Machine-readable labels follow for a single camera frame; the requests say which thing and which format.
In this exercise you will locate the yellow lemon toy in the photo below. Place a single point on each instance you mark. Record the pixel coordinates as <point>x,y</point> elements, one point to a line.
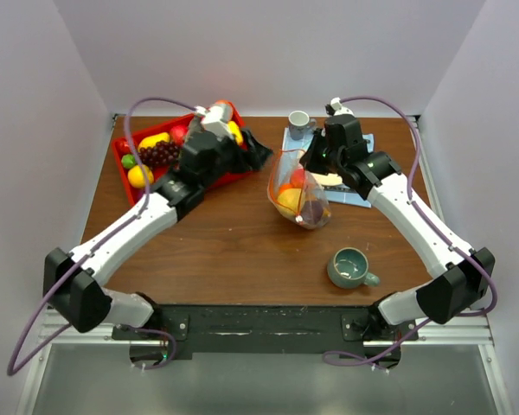
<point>290,202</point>

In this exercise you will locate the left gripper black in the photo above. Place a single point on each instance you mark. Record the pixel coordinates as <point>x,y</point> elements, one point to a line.
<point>253,160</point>

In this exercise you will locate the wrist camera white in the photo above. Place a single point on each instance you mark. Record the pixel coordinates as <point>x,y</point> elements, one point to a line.
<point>335,107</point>
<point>214,119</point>

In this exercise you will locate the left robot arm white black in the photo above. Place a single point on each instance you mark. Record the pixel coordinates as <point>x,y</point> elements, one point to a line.
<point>74,282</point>

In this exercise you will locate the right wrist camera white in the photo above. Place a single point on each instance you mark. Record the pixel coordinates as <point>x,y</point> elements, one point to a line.
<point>335,107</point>

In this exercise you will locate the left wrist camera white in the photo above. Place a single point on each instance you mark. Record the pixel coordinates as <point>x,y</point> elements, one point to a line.
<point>214,119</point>

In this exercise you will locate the clear zip top bag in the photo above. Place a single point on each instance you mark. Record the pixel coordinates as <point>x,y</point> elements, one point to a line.
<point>285,162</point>

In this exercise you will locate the green ceramic mug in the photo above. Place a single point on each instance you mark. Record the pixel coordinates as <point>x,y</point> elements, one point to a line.
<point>348,268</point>

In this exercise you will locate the dark red plum toy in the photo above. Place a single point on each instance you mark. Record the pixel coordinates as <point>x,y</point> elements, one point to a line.
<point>312,214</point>

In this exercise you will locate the orange tangerine toy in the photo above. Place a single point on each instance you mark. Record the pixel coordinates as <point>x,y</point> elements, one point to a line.
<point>285,187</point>

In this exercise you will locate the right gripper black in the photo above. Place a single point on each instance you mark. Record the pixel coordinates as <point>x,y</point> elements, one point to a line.
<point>309,158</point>

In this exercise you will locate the red plastic tray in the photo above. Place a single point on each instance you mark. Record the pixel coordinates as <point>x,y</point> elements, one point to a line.
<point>134,194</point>

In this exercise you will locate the blue checked cloth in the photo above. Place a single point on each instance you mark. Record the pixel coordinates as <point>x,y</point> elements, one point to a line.
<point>339,194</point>

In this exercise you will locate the orange fruit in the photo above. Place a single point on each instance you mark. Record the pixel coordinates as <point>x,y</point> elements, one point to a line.
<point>226,106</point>

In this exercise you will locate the yellow pepper toy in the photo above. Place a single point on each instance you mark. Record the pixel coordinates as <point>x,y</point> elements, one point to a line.
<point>236,132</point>

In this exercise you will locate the aluminium frame rail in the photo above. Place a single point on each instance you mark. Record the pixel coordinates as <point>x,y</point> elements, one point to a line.
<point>458,331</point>

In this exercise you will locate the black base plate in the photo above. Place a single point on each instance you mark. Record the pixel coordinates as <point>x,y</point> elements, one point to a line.
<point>273,329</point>

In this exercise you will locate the blue cream plate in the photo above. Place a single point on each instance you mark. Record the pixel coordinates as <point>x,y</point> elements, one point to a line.
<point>330,180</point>

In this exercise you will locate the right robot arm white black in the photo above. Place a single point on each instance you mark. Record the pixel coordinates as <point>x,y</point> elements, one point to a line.
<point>459,273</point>

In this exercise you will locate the peach toy fruit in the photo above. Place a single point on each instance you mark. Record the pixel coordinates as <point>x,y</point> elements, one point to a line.
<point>298,178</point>

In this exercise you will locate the yellow round fruit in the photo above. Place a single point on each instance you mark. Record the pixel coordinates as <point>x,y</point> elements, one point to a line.
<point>138,176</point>

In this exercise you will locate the purple grapes bunch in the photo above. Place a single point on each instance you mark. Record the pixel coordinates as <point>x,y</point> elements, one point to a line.
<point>160,154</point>

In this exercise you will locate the grey toy fish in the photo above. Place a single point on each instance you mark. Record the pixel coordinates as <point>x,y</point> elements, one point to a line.
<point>194,128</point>

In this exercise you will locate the green lime toy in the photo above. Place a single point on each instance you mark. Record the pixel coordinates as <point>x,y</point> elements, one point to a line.
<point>128,161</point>

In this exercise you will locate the grey white cup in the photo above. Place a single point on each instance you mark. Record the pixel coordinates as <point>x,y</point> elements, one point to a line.
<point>300,123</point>

